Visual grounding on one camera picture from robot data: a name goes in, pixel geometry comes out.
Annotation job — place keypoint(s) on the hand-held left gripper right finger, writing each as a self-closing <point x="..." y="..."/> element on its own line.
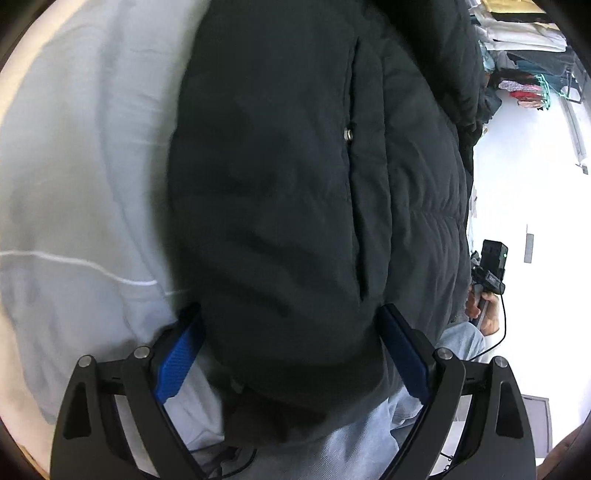
<point x="408" y="355"/>

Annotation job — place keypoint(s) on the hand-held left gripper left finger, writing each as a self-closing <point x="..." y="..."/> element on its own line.
<point x="178" y="364"/>

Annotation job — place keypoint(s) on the black puffer jacket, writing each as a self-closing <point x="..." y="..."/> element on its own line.
<point x="277" y="184"/>

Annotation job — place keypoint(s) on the metal clothes drying rack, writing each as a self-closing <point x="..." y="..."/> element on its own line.
<point x="577" y="134"/>

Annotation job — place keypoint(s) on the person's right hand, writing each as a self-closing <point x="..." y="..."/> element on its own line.
<point x="491" y="318"/>

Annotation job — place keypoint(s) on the person's light blue jeans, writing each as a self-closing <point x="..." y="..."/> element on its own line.
<point x="360" y="443"/>

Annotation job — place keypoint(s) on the grey framed panel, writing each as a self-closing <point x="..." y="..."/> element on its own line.
<point x="538" y="424"/>

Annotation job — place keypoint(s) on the small hanging laundry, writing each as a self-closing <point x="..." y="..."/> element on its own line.
<point x="521" y="94"/>

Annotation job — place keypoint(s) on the teal clip hanger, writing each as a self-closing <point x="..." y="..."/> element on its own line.
<point x="554" y="92"/>

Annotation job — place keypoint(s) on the light teal cloth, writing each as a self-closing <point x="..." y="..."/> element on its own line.
<point x="487" y="60"/>

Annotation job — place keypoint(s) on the dark grey hanging garment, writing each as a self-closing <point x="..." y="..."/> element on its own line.
<point x="540" y="60"/>

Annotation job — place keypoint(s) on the white hoodie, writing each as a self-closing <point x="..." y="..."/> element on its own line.
<point x="521" y="34"/>

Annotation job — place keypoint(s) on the yellow fleece jacket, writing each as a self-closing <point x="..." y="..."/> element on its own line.
<point x="512" y="5"/>

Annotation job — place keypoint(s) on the grey wall plate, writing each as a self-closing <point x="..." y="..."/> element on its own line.
<point x="529" y="244"/>

